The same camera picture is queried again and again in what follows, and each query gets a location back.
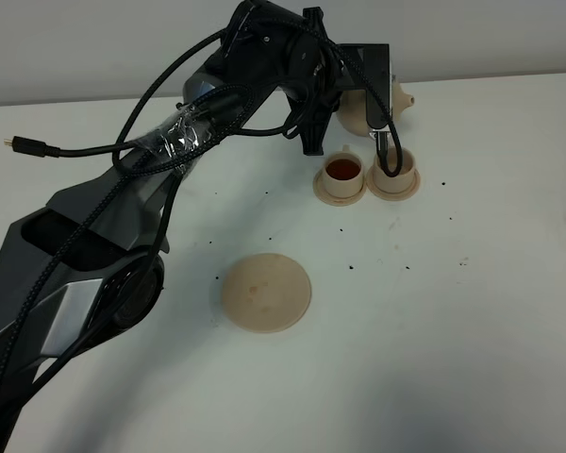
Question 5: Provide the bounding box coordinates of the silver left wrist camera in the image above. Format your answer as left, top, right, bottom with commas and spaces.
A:
367, 125, 391, 142

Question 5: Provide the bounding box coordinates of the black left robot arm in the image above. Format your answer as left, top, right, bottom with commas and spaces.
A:
0, 1, 343, 452

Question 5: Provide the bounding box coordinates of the right beige teacup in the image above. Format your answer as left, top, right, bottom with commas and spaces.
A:
373, 147, 415, 194

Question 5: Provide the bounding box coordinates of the beige cup saucer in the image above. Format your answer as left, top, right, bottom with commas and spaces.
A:
312, 170, 366, 207
366, 166, 421, 202

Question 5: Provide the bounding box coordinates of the left beige teacup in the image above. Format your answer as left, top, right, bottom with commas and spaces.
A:
323, 144, 364, 197

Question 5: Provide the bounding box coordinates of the left beige cup saucer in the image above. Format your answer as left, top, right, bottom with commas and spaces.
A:
312, 170, 366, 207

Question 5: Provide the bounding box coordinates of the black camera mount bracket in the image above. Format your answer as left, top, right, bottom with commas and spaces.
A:
337, 43, 391, 130

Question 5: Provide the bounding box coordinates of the black loose plug cable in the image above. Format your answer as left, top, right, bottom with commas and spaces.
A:
2, 79, 322, 393

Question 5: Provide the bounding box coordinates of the right beige cup saucer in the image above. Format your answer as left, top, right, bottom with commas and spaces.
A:
366, 166, 421, 202

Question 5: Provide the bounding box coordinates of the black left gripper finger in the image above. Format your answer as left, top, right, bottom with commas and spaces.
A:
299, 115, 330, 156
303, 7, 326, 36

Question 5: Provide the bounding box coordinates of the beige clay teapot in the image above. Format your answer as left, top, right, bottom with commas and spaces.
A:
337, 75, 415, 137

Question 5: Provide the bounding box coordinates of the beige teacup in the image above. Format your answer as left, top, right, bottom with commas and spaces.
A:
373, 147, 415, 194
323, 144, 364, 197

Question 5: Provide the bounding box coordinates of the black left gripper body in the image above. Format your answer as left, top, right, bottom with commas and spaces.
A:
282, 23, 350, 126

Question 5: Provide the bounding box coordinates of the black braided camera cable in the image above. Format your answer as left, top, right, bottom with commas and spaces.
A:
0, 18, 405, 426

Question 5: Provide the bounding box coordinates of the beige teapot saucer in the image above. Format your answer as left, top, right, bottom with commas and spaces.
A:
221, 253, 312, 333

